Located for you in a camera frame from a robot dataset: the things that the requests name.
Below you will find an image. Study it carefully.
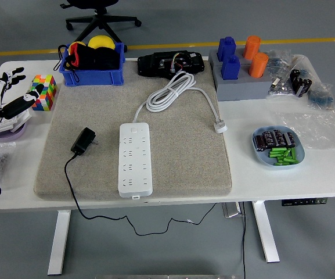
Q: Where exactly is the black plug adapter with cord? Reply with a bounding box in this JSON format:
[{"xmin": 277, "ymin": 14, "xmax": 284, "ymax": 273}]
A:
[{"xmin": 64, "ymin": 127, "xmax": 225, "ymax": 237}]

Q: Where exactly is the white power strip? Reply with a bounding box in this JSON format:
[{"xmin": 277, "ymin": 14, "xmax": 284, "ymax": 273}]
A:
[{"xmin": 117, "ymin": 121, "xmax": 154, "ymax": 201}]

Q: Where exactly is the plastic bag of metal screws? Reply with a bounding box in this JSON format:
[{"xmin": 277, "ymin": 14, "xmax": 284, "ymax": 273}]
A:
[{"xmin": 0, "ymin": 141, "xmax": 17, "ymax": 184}]

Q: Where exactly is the multicolour puzzle cube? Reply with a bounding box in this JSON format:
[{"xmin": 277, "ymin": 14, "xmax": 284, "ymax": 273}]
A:
[{"xmin": 30, "ymin": 74, "xmax": 59, "ymax": 112}]

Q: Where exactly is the black pouch with red trim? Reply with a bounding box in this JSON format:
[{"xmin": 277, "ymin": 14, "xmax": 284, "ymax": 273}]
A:
[{"xmin": 57, "ymin": 41, "xmax": 96, "ymax": 83}]

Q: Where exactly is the blue plastic bin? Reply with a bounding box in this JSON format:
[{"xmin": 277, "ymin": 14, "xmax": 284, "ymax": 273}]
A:
[{"xmin": 60, "ymin": 42, "xmax": 127, "ymax": 87}]

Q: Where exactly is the black cloth bundle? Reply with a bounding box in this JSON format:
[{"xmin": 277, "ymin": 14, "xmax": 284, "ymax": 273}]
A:
[{"xmin": 93, "ymin": 48, "xmax": 122, "ymax": 70}]

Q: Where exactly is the yellow foam ball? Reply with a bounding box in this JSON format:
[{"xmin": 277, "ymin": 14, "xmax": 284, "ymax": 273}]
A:
[{"xmin": 87, "ymin": 35, "xmax": 116, "ymax": 51}]

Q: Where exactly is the black office chair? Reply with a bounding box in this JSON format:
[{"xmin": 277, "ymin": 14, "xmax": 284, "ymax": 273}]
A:
[{"xmin": 59, "ymin": 0, "xmax": 142, "ymax": 53}]

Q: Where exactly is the white table leg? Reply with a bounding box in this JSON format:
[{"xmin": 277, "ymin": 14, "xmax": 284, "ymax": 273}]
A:
[
  {"xmin": 47, "ymin": 210, "xmax": 71, "ymax": 276},
  {"xmin": 251, "ymin": 200, "xmax": 281, "ymax": 264}
]

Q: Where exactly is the black electronic device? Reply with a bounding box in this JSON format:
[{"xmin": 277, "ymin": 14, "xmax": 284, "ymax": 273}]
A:
[{"xmin": 137, "ymin": 49, "xmax": 206, "ymax": 78}]

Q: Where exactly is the grey-brown mat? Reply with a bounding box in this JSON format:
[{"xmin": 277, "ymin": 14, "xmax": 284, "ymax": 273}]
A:
[{"xmin": 33, "ymin": 58, "xmax": 233, "ymax": 202}]

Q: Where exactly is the blue plastic block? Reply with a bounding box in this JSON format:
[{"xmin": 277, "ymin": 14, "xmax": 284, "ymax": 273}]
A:
[
  {"xmin": 221, "ymin": 54, "xmax": 241, "ymax": 81},
  {"xmin": 217, "ymin": 36, "xmax": 237, "ymax": 62}
]

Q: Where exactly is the grey block holder base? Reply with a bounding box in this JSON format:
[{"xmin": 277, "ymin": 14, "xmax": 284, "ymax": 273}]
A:
[{"xmin": 208, "ymin": 48, "xmax": 273, "ymax": 102}]

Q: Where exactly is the metal box under table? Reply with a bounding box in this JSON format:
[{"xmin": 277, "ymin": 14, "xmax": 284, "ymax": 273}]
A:
[{"xmin": 221, "ymin": 202, "xmax": 245, "ymax": 219}]

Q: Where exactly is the orange cylinder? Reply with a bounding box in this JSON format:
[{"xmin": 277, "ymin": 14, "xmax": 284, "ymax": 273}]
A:
[
  {"xmin": 242, "ymin": 35, "xmax": 262, "ymax": 60},
  {"xmin": 248, "ymin": 52, "xmax": 269, "ymax": 78}
]

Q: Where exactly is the black capacitor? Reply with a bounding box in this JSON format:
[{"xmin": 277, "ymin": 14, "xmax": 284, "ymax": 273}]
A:
[
  {"xmin": 283, "ymin": 132, "xmax": 297, "ymax": 148},
  {"xmin": 272, "ymin": 129, "xmax": 286, "ymax": 145},
  {"xmin": 261, "ymin": 130, "xmax": 275, "ymax": 146},
  {"xmin": 254, "ymin": 135, "xmax": 268, "ymax": 152}
]

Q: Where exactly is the light blue plate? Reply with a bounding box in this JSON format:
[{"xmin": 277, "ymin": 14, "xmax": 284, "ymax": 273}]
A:
[{"xmin": 251, "ymin": 125, "xmax": 306, "ymax": 170}]

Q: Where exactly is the plastic bag of silver parts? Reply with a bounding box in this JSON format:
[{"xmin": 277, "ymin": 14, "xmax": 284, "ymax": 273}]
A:
[{"xmin": 267, "ymin": 68, "xmax": 295, "ymax": 97}]

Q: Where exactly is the plastic bag of blue parts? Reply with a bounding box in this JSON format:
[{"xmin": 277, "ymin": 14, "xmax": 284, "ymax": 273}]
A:
[
  {"xmin": 267, "ymin": 49, "xmax": 292, "ymax": 70},
  {"xmin": 306, "ymin": 83, "xmax": 335, "ymax": 112}
]

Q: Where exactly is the plastic bag of black capacitors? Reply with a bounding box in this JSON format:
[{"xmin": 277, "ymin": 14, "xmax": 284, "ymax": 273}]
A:
[{"xmin": 288, "ymin": 55, "xmax": 315, "ymax": 98}]

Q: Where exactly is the large empty clear bag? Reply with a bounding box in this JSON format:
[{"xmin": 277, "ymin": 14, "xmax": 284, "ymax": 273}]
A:
[{"xmin": 274, "ymin": 109, "xmax": 335, "ymax": 151}]

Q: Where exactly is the black table control panel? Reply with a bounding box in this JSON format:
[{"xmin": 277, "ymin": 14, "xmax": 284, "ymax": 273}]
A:
[{"xmin": 281, "ymin": 197, "xmax": 329, "ymax": 207}]

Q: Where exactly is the white wall socket panel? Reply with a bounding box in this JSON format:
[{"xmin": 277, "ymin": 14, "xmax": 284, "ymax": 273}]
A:
[{"xmin": 0, "ymin": 111, "xmax": 32, "ymax": 134}]

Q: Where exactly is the white power strip cord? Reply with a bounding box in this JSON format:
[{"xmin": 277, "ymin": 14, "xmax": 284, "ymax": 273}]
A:
[{"xmin": 132, "ymin": 71, "xmax": 229, "ymax": 135}]

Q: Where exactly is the thin black hanging cable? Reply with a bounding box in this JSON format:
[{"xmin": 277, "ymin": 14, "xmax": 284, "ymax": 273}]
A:
[{"xmin": 241, "ymin": 202, "xmax": 247, "ymax": 279}]

